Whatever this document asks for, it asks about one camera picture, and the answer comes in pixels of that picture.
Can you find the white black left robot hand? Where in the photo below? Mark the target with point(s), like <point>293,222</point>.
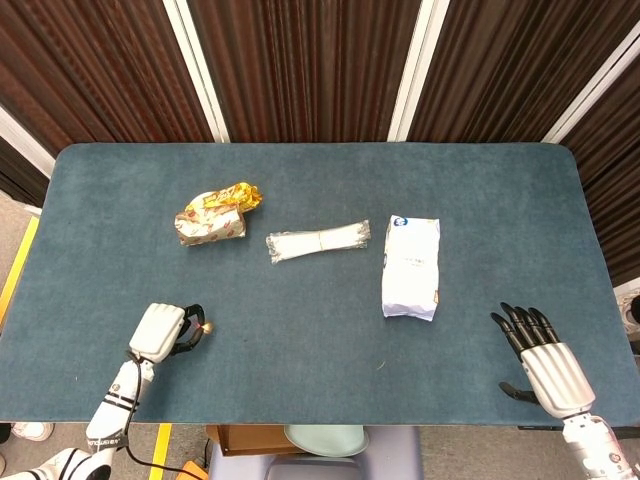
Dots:
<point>157,330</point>

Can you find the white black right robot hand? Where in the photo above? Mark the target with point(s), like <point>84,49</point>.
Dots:
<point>555,375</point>

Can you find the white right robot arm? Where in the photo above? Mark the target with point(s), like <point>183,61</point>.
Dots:
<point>595,447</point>

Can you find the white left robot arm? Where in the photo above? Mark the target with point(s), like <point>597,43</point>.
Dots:
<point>117,400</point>

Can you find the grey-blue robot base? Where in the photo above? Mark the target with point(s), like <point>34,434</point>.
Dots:
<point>390,457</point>

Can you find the white red printed snack package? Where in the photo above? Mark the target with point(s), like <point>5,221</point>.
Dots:
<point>210,227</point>

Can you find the blue-green felt table mat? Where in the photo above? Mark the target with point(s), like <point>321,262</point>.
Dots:
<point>300,325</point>

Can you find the brown cardboard box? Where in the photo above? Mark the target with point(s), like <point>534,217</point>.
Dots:
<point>250,440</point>

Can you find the orange flat object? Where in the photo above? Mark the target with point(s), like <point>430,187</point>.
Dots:
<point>193,472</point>

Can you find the white pink shoe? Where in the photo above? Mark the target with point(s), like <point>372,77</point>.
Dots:
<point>32,430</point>

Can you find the crumpled gold foil wrapper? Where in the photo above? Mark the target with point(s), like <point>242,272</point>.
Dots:
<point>245,195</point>

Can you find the bundle of wrapped white straws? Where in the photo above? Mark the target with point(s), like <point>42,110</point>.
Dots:
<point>300,245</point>

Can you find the white paper bag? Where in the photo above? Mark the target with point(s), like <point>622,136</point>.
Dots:
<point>410,270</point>

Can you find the brown pleated partition panel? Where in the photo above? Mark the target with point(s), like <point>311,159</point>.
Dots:
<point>305,65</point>
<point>17,180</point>
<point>615,200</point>
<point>500,65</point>
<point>100,70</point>

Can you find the pale green round bowl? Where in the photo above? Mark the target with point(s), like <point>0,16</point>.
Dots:
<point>325,440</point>

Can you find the white partition post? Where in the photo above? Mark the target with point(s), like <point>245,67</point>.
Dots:
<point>200,70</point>
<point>25,140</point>
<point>590,90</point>
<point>412,70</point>

